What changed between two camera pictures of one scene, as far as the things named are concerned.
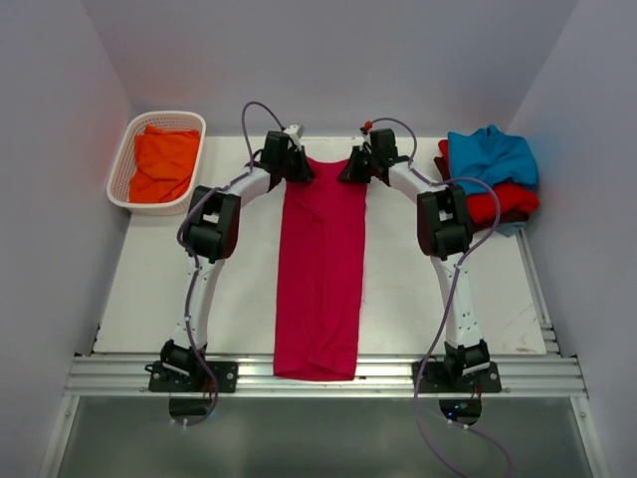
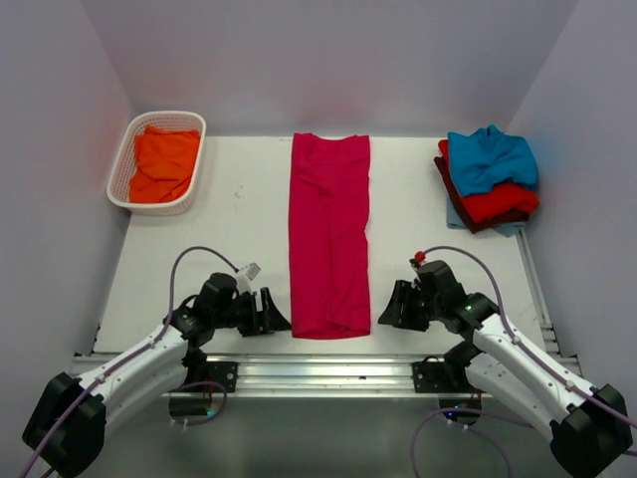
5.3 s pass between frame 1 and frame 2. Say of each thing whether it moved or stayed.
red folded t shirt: stayed
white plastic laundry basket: stayed
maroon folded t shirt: stayed
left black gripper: moved
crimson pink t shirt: moved
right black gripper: moved
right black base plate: stayed
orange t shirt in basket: stayed
